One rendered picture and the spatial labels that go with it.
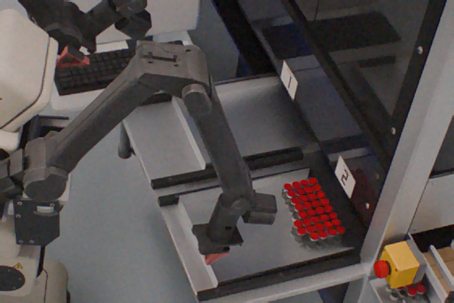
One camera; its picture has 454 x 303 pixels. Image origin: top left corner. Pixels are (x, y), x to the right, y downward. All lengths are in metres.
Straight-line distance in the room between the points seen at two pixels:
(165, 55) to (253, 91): 0.98
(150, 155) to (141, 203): 1.06
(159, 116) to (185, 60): 0.86
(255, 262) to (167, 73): 0.72
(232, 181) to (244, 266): 0.36
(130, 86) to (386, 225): 0.73
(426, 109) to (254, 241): 0.60
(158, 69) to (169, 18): 1.21
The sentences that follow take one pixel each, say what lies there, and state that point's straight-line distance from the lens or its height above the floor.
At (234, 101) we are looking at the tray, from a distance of 2.59.
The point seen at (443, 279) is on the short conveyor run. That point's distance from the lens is 2.26.
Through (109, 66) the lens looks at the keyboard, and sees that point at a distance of 2.73.
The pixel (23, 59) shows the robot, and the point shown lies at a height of 1.36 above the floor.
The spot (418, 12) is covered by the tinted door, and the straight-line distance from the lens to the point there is 1.88.
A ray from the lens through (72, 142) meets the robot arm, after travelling 1.79.
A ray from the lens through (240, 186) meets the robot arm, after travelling 1.93.
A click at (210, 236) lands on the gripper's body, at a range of 2.09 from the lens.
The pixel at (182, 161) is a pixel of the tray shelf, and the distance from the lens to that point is 2.42.
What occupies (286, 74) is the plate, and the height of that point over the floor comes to 1.03.
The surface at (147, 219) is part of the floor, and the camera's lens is 3.43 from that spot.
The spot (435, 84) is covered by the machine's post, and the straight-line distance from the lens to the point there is 1.85.
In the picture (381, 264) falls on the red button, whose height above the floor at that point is 1.01.
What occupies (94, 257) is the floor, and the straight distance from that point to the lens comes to 3.32.
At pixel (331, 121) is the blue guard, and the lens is 2.28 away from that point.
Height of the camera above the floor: 2.65
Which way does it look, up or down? 46 degrees down
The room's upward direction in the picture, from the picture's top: 9 degrees clockwise
